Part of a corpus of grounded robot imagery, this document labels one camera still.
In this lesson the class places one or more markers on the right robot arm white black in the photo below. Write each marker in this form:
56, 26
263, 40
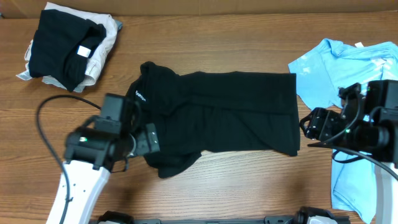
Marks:
366, 128

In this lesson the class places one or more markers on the folded grey-white bottom garment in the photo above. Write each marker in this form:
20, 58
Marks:
28, 71

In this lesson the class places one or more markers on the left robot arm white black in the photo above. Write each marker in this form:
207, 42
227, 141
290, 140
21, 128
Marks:
91, 153

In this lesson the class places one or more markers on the folded black garment on pile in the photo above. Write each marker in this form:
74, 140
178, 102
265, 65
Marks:
62, 45

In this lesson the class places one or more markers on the light blue t-shirt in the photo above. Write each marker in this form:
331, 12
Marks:
321, 72

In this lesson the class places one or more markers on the black Sydrogen t-shirt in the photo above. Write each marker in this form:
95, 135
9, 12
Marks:
216, 112

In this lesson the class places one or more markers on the folded beige garment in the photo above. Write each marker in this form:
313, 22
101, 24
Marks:
95, 17

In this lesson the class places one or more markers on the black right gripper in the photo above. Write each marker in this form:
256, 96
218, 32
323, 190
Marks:
321, 124

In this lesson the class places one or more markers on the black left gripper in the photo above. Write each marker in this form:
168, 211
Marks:
148, 140

